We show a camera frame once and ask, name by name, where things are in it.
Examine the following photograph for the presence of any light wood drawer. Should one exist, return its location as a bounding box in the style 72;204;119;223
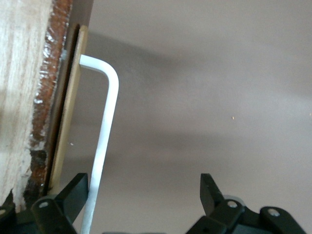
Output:
0;0;95;215

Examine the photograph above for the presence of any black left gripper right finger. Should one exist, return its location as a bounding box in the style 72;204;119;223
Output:
185;173;308;234

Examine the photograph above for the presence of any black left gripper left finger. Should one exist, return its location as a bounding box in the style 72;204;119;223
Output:
0;173;89;234

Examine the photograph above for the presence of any white metal drawer handle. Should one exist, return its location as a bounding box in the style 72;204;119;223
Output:
78;54;120;234

